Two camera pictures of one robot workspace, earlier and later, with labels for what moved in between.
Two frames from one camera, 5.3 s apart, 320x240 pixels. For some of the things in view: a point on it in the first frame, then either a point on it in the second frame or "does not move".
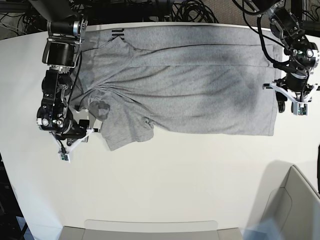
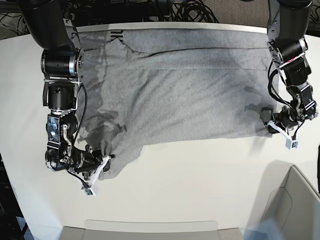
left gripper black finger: (85, 124) -> (107, 166)
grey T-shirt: (136, 81) does not move
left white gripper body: (68, 150) -> (104, 159)
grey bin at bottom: (130, 230) does not move
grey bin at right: (294, 208) does not move
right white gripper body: (305, 98) -> (282, 130)
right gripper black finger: (281, 98) -> (272, 130)
